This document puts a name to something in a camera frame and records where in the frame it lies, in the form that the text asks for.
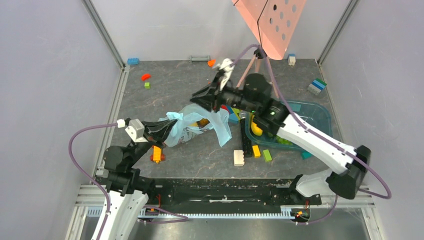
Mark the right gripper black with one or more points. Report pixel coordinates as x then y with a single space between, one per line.
217 96

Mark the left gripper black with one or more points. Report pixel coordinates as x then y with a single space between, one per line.
155 131

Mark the light blue plastic bag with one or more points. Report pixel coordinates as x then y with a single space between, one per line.
182 131

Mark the yellow fake fruit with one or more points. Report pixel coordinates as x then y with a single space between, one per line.
257 131

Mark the yellow fake lemon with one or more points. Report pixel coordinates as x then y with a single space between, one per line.
201 123

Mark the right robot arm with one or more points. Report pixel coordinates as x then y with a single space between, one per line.
344 175

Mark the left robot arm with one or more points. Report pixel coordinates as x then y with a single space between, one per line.
126 190

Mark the green fake grapes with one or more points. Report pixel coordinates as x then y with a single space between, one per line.
279 140

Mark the orange yellow toy car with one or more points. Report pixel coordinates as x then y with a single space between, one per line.
157 155

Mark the colourful brick pile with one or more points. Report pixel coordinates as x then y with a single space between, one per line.
233 114

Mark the orange curved toy piece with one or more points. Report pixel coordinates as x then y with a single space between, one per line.
211 63

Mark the grey toy bar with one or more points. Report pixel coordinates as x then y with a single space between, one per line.
199 58

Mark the red curved toy piece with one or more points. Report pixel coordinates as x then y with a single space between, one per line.
145 77

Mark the black toy brick strip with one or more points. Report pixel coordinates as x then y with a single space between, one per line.
246 143

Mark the cream toy brick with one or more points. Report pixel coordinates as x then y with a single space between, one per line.
238 158

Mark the pink wooden tripod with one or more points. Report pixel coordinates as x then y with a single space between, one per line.
255 63

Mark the yellow toy brick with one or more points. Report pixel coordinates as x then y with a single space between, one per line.
256 151

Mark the blue toy brick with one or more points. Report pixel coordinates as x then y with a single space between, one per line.
133 61

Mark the green toy brick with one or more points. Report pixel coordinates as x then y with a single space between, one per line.
267 156

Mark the white blue small brick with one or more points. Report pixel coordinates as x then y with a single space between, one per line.
291 59

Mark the pink perforated board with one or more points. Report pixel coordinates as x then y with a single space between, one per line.
272 22

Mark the stacked grey blue green bricks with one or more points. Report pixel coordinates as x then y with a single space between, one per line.
316 86

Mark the teal toy brick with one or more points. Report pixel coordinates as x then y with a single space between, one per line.
305 155

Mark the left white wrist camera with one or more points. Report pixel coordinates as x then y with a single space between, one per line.
134 129

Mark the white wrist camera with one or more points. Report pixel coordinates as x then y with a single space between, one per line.
134 129
224 72

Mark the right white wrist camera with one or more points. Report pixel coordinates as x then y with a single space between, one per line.
224 72

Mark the white toothed rail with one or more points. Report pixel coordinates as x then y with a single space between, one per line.
285 213

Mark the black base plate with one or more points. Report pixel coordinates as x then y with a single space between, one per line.
227 195

